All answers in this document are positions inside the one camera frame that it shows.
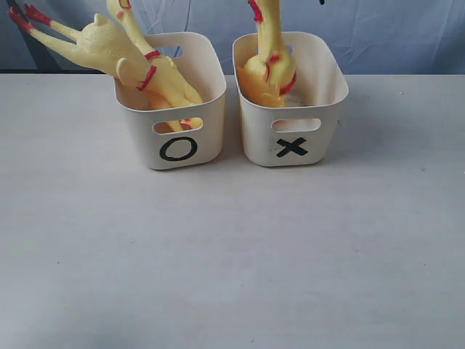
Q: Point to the headless rubber chicken body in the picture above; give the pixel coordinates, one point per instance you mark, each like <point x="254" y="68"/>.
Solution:
<point x="252" y="78"/>

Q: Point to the detached rubber chicken head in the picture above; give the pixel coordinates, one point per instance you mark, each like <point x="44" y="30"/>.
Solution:
<point x="273" y="63"/>

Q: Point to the cream bin marked X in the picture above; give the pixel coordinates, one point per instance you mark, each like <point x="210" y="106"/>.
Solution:
<point x="298" y="135"/>

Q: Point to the cream bin marked O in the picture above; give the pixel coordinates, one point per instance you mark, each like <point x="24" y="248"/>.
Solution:
<point x="200" y="66"/>

